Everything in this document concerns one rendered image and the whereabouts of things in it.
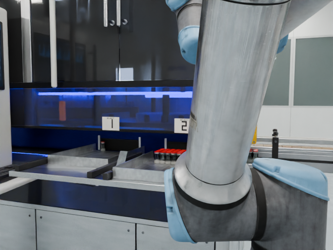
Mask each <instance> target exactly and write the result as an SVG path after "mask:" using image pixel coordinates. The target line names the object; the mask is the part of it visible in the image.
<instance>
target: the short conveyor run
mask: <svg viewBox="0 0 333 250"><path fill-rule="evenodd" d="M257 142H271V143H256V144H251V147H250V149H258V153H259V154H258V158H273V159H281V160H286V161H291V162H296V163H301V164H304V165H308V166H311V167H314V168H317V169H319V170H321V171H322V172H323V173H333V146H318V145H296V144H279V143H299V144H322V145H333V138H313V137H287V136H278V130H277V129H275V128H274V129H273V134H272V136H260V135H257Z"/></svg>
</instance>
